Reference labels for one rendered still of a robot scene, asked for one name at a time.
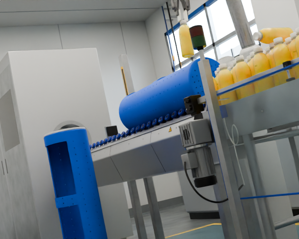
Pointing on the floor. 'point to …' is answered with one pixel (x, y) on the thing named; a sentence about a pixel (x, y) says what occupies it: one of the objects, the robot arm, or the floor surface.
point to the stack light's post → (223, 150)
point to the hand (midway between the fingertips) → (182, 16)
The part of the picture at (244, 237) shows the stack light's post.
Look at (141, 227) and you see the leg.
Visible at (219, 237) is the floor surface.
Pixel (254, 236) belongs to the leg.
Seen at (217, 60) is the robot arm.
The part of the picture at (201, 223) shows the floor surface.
